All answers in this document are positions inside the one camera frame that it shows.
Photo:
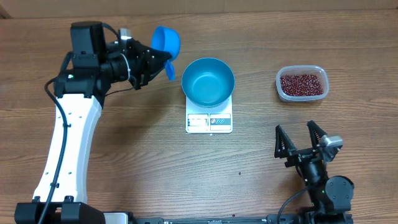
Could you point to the clear plastic food container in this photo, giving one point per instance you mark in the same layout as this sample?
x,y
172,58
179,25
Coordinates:
x,y
301,70

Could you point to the red adzuki beans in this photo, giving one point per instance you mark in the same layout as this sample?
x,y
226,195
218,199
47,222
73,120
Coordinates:
x,y
301,85

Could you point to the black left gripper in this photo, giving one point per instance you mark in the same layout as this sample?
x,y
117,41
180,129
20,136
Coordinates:
x,y
145,64

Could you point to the teal blue bowl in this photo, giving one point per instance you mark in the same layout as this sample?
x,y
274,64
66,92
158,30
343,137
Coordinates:
x,y
208,82

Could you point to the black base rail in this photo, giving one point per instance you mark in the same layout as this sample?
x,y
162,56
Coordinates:
x,y
217,221

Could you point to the white digital kitchen scale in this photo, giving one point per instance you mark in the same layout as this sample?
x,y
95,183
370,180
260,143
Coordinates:
x,y
216,120

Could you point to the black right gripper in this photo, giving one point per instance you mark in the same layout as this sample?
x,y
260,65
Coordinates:
x,y
297,155

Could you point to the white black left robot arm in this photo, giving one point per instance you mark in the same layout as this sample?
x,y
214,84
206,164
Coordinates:
x,y
79,91

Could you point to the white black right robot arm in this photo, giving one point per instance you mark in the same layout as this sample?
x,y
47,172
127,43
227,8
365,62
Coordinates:
x,y
330,196

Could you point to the blue plastic scoop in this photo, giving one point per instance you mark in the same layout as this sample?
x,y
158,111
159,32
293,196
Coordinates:
x,y
167,40

